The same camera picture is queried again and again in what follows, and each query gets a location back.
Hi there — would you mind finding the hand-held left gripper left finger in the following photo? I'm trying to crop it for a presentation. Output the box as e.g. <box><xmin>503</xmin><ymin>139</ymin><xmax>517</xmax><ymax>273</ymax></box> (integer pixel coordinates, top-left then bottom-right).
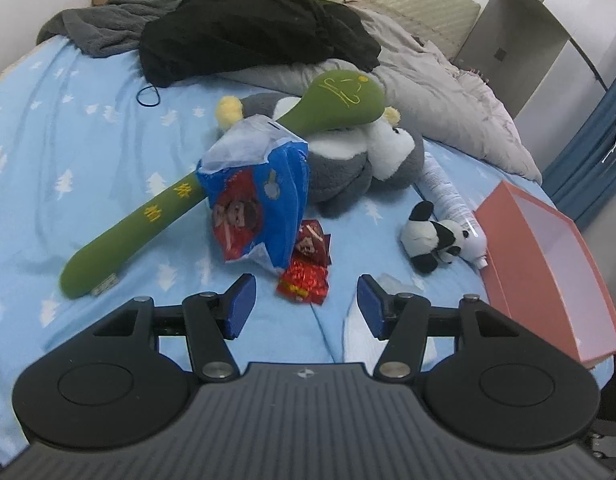
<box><xmin>90</xmin><ymin>273</ymin><xmax>257</xmax><ymax>382</ymax></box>

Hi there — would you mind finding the blue curtain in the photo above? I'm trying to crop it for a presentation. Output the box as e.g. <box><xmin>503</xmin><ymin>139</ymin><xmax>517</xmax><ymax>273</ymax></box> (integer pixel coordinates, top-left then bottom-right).
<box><xmin>542</xmin><ymin>72</ymin><xmax>616</xmax><ymax>231</ymax></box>

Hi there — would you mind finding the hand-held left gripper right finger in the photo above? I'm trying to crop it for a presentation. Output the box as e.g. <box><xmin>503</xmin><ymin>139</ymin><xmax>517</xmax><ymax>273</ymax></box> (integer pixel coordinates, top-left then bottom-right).
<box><xmin>355</xmin><ymin>274</ymin><xmax>525</xmax><ymax>381</ymax></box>

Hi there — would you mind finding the bright red snack packet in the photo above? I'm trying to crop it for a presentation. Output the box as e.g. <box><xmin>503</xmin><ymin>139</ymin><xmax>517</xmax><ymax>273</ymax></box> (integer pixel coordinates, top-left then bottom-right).
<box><xmin>276</xmin><ymin>260</ymin><xmax>329</xmax><ymax>306</ymax></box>

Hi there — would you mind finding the black clothing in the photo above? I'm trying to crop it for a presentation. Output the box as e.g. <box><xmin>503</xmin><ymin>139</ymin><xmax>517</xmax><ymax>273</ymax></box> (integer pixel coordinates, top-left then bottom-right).
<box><xmin>139</xmin><ymin>0</ymin><xmax>382</xmax><ymax>88</ymax></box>

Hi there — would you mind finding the grey duvet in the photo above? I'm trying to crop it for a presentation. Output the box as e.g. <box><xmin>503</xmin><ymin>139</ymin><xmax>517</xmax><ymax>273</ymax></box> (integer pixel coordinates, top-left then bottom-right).
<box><xmin>223</xmin><ymin>2</ymin><xmax>543</xmax><ymax>183</ymax></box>

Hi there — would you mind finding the blue snack bag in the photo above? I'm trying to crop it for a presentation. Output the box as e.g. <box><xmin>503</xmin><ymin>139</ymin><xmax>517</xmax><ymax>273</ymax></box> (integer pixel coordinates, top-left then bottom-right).
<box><xmin>195</xmin><ymin>115</ymin><xmax>310</xmax><ymax>278</ymax></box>

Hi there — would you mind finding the pink cardboard box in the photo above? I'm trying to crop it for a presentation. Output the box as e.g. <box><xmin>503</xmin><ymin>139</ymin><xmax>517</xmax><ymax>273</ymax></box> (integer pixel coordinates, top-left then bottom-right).
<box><xmin>474</xmin><ymin>181</ymin><xmax>616</xmax><ymax>370</ymax></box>

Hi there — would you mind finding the grey penguin plush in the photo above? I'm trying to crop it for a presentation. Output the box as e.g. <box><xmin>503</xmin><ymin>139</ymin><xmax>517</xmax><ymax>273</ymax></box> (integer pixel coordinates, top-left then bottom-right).
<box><xmin>215</xmin><ymin>92</ymin><xmax>426</xmax><ymax>218</ymax></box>

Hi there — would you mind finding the white spray can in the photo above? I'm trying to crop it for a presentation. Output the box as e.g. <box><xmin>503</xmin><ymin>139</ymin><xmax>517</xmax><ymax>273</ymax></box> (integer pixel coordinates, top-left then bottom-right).
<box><xmin>414</xmin><ymin>151</ymin><xmax>490</xmax><ymax>271</ymax></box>

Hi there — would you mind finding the dark red snack packet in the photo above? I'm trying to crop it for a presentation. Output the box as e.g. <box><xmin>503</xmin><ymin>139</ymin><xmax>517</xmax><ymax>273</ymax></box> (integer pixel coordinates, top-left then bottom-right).
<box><xmin>293</xmin><ymin>219</ymin><xmax>333</xmax><ymax>267</ymax></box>

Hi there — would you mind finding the green plush bat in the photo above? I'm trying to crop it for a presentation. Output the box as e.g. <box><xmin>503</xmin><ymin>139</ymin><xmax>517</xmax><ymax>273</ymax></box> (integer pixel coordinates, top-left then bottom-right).
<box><xmin>59</xmin><ymin>71</ymin><xmax>386</xmax><ymax>301</ymax></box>

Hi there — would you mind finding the dark grey fleece blanket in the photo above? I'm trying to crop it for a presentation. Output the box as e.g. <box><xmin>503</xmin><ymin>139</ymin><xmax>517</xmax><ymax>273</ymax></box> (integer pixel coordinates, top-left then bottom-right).
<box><xmin>36</xmin><ymin>0</ymin><xmax>189</xmax><ymax>57</ymax></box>

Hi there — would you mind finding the grey white cabinet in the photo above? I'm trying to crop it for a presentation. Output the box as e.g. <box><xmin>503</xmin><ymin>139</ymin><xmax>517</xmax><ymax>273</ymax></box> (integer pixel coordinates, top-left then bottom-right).
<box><xmin>455</xmin><ymin>0</ymin><xmax>616</xmax><ymax>128</ymax></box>

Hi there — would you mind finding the small panda plush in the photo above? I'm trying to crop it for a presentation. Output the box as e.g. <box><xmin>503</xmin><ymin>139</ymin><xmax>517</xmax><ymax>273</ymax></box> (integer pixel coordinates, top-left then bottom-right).
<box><xmin>399</xmin><ymin>201</ymin><xmax>470</xmax><ymax>275</ymax></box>

